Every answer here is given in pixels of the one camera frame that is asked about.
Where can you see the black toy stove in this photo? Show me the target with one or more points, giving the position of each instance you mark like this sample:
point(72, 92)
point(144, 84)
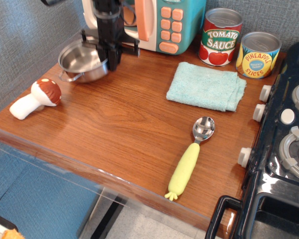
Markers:
point(269, 207)

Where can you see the orange object at corner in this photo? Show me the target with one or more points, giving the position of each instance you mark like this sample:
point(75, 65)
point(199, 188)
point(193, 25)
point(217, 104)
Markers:
point(9, 230)

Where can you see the pineapple slices can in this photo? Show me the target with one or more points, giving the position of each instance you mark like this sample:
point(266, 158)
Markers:
point(257, 55)

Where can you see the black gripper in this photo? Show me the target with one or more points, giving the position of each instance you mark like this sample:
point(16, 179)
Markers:
point(110, 39)

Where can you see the tomato sauce can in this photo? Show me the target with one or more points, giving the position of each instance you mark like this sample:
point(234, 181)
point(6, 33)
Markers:
point(221, 31)

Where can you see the yellow handled spoon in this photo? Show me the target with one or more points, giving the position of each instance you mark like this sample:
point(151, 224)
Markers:
point(202, 130)

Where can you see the toy microwave oven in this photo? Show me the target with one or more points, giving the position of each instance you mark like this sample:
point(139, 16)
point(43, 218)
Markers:
point(166, 26)

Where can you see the light blue cloth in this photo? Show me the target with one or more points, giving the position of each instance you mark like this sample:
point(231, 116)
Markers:
point(206, 88)

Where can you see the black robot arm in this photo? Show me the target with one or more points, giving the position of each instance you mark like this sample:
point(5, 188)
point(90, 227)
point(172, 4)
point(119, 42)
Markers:
point(104, 9)

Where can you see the plush mushroom toy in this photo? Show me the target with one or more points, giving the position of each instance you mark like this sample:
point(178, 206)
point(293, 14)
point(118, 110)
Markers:
point(43, 92)

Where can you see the stainless steel pot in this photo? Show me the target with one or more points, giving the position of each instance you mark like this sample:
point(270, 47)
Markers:
point(80, 62)

